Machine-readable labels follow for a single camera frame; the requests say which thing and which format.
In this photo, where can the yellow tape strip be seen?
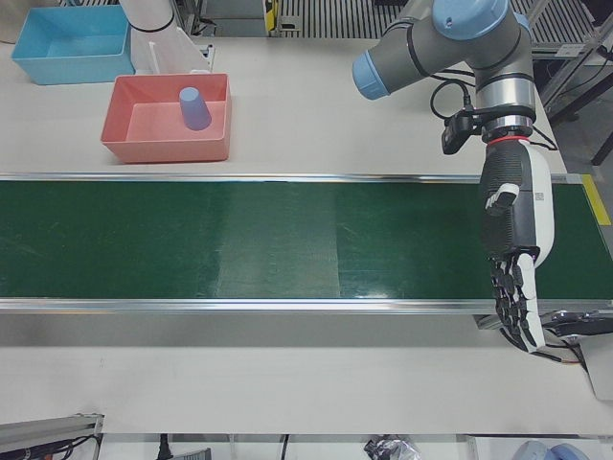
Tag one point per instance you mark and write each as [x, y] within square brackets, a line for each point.
[595, 196]

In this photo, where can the pink plastic box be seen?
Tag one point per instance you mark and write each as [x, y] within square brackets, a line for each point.
[153, 129]

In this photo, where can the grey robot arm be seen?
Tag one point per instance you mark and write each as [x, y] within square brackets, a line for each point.
[479, 29]

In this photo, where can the aluminium profile bar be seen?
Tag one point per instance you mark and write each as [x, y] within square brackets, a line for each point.
[48, 431]

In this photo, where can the black crumpled bag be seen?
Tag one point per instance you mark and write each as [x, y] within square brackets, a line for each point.
[390, 449]

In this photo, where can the white column stand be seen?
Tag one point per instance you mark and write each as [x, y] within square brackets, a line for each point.
[163, 43]

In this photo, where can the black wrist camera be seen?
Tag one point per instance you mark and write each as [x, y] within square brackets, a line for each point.
[457, 134]

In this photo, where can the black clamp bracket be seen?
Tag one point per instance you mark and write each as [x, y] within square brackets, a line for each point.
[579, 323]

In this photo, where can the yellow warning sign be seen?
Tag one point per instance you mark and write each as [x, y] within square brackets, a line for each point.
[271, 14]

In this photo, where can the green conveyor belt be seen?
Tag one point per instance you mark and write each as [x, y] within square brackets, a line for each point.
[311, 230]
[239, 305]

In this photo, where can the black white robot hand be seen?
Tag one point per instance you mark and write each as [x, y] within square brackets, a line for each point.
[512, 230]

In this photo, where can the aluminium frame rack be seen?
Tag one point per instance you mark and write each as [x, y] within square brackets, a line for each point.
[579, 48]

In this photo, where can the light blue plastic cup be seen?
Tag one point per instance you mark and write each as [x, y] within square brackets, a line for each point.
[194, 110]

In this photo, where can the light blue plastic box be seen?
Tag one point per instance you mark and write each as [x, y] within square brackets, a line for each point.
[72, 48]

